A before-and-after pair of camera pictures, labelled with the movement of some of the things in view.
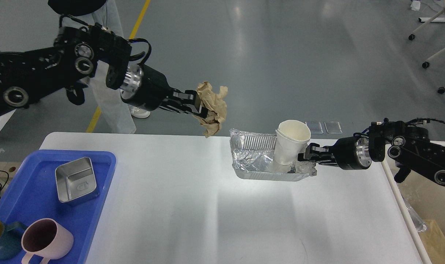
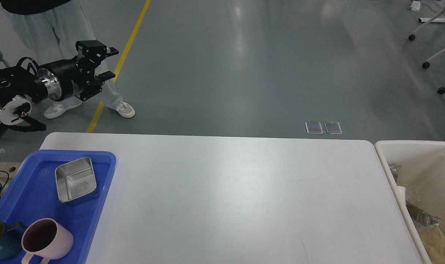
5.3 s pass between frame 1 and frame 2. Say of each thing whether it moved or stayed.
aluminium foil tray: moved
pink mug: stayed
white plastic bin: stayed
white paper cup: moved
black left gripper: moved
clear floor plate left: stayed
